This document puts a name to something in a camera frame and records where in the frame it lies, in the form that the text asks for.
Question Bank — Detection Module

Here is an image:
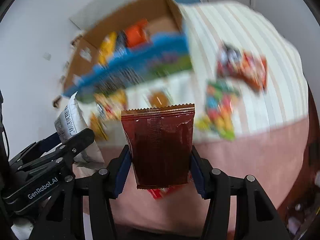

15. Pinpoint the white snack packet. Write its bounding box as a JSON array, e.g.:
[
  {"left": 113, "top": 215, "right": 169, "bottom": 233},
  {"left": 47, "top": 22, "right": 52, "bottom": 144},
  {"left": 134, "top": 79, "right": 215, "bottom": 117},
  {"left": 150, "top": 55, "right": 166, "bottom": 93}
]
[{"left": 54, "top": 93, "right": 104, "bottom": 164}]

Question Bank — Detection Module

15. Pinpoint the dark red snack packet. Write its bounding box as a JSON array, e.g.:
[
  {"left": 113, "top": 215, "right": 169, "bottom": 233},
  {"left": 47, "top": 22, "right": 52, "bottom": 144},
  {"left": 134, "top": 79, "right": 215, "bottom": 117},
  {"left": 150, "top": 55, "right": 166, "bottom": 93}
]
[{"left": 121, "top": 103, "right": 195, "bottom": 190}]

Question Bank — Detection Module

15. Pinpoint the yellow black noodle multipack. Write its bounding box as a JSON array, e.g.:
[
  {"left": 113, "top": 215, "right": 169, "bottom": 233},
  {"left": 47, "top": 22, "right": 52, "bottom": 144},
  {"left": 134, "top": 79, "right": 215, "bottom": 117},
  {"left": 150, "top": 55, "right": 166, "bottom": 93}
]
[{"left": 98, "top": 30, "right": 127, "bottom": 66}]

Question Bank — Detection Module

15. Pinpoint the colourful candy ball bag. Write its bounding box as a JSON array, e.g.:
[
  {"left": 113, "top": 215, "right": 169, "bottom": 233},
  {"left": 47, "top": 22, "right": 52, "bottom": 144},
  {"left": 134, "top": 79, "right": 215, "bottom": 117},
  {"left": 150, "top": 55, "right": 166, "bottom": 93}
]
[{"left": 195, "top": 79, "right": 240, "bottom": 141}]

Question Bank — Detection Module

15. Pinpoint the orange snack packet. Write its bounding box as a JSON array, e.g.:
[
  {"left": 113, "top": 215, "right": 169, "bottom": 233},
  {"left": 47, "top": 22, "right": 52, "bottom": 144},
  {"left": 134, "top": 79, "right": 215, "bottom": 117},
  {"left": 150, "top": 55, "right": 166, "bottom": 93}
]
[{"left": 124, "top": 19, "right": 149, "bottom": 48}]

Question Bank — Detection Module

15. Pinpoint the yellow chip bag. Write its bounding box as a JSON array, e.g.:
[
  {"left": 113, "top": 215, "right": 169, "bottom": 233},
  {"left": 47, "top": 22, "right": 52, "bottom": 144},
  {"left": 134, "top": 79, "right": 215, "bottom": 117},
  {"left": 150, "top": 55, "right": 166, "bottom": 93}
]
[{"left": 89, "top": 112, "right": 108, "bottom": 141}]

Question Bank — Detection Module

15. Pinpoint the yellow panda snack bag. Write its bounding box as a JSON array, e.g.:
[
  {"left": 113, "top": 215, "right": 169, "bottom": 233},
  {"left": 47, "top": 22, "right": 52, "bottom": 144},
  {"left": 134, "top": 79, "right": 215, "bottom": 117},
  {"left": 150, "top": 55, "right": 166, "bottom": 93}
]
[{"left": 94, "top": 89, "right": 127, "bottom": 120}]

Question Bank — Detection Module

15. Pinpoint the brown jelly cup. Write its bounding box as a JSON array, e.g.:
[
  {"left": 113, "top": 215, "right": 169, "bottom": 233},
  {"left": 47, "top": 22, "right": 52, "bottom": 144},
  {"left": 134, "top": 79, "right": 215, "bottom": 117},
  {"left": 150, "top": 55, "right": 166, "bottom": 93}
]
[{"left": 147, "top": 90, "right": 171, "bottom": 108}]

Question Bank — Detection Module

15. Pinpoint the cardboard box with blue print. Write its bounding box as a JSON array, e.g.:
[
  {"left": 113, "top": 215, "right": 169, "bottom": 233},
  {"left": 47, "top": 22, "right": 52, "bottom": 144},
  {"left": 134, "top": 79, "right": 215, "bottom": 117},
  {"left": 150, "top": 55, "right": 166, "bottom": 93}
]
[{"left": 62, "top": 0, "right": 192, "bottom": 102}]

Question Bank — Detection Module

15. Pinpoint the orange black snack bag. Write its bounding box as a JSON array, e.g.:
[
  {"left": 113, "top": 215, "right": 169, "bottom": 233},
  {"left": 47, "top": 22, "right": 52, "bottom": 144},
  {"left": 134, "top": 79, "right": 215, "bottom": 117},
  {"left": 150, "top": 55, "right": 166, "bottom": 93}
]
[{"left": 216, "top": 43, "right": 268, "bottom": 92}]

